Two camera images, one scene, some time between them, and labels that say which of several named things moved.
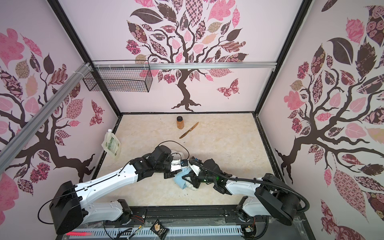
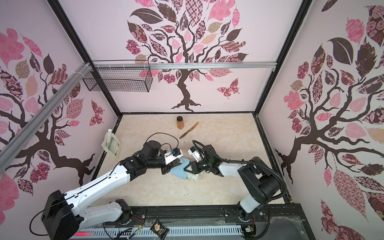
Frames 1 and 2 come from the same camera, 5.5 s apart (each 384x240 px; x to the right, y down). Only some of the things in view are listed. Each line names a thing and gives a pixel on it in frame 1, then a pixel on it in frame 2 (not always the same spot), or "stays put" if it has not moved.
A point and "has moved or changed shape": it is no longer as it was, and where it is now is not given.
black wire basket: (128, 79) stays put
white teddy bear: (189, 186) has moved or changed shape
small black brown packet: (159, 229) stays put
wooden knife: (193, 127) stays put
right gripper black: (194, 181) → (195, 167)
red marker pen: (73, 233) stays put
